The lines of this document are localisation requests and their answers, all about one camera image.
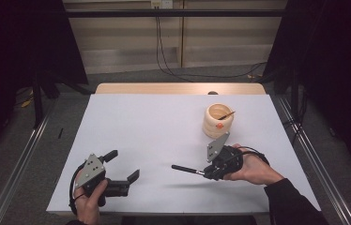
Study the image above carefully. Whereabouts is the dark thin pencil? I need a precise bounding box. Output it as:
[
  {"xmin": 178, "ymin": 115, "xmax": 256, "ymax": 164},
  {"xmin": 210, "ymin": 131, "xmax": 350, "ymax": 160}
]
[{"xmin": 217, "ymin": 111, "xmax": 237, "ymax": 121}]

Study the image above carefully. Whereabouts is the black makeup brush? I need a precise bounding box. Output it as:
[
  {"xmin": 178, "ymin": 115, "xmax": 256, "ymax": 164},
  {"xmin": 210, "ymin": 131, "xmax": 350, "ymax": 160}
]
[{"xmin": 171, "ymin": 164, "xmax": 207, "ymax": 176}]

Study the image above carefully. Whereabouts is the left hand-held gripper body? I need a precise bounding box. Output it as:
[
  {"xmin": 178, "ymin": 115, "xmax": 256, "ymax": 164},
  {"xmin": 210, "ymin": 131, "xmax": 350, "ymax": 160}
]
[{"xmin": 73, "ymin": 153, "xmax": 131, "ymax": 207}]

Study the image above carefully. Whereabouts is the black curtain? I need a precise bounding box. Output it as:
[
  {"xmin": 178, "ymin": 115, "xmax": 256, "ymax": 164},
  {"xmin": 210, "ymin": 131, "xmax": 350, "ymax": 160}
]
[
  {"xmin": 0, "ymin": 0, "xmax": 88, "ymax": 163},
  {"xmin": 262, "ymin": 0, "xmax": 351, "ymax": 179}
]

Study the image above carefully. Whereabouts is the person's left hand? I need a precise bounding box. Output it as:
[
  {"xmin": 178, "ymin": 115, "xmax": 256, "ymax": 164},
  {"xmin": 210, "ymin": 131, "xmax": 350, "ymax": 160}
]
[{"xmin": 73, "ymin": 178, "xmax": 110, "ymax": 225}]

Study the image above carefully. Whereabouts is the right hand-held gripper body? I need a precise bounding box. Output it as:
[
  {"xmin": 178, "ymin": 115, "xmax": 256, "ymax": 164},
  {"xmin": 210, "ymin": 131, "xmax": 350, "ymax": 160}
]
[{"xmin": 206, "ymin": 131, "xmax": 245, "ymax": 180}]

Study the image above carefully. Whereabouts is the white table mat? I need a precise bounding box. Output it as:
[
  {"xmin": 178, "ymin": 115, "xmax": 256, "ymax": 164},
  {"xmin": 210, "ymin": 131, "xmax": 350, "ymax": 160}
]
[{"xmin": 46, "ymin": 93, "xmax": 322, "ymax": 216}]

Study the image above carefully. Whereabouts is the aluminium rail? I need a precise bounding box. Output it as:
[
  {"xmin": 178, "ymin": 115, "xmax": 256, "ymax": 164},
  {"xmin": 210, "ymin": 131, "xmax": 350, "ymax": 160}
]
[
  {"xmin": 0, "ymin": 102, "xmax": 59, "ymax": 225},
  {"xmin": 276, "ymin": 95, "xmax": 351, "ymax": 225}
]

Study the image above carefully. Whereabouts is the black metal stand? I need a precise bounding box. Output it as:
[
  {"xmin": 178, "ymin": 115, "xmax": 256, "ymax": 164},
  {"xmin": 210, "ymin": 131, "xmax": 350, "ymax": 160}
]
[
  {"xmin": 31, "ymin": 71, "xmax": 45, "ymax": 129},
  {"xmin": 290, "ymin": 68, "xmax": 299, "ymax": 126}
]

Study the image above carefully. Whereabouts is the black wall socket cable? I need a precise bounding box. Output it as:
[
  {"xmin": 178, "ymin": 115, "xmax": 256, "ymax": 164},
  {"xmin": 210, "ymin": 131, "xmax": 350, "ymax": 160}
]
[
  {"xmin": 158, "ymin": 15, "xmax": 268, "ymax": 80},
  {"xmin": 155, "ymin": 15, "xmax": 196, "ymax": 83}
]

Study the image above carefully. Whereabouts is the white wall socket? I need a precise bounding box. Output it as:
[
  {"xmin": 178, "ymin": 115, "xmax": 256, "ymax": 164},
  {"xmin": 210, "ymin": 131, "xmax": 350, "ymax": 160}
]
[{"xmin": 150, "ymin": 0, "xmax": 174, "ymax": 9}]

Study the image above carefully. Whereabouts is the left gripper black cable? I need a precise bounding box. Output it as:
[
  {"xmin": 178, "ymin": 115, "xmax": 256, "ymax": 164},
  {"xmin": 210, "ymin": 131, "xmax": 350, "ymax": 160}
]
[{"xmin": 68, "ymin": 160, "xmax": 87, "ymax": 217}]

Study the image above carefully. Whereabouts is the black horizontal bar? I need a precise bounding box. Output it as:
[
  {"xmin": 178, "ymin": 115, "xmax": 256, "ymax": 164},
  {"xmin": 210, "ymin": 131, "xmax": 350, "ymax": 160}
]
[{"xmin": 65, "ymin": 8, "xmax": 287, "ymax": 18}]

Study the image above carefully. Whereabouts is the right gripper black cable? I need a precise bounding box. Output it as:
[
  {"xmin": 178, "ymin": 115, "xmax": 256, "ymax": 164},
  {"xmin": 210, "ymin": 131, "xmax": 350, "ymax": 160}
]
[{"xmin": 233, "ymin": 145, "xmax": 270, "ymax": 167}]

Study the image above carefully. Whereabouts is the person's right hand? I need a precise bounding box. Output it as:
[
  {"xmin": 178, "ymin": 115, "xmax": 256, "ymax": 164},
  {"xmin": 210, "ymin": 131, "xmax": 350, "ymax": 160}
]
[{"xmin": 223, "ymin": 143, "xmax": 285, "ymax": 186}]

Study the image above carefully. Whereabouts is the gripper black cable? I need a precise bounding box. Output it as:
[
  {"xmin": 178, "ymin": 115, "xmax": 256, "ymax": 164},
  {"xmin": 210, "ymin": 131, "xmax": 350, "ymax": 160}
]
[
  {"xmin": 68, "ymin": 160, "xmax": 87, "ymax": 217},
  {"xmin": 233, "ymin": 145, "xmax": 270, "ymax": 167}
]

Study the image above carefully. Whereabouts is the cream ringed brush holder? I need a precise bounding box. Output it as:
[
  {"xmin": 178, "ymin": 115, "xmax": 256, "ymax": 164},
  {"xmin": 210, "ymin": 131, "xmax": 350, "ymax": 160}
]
[{"xmin": 202, "ymin": 102, "xmax": 236, "ymax": 140}]

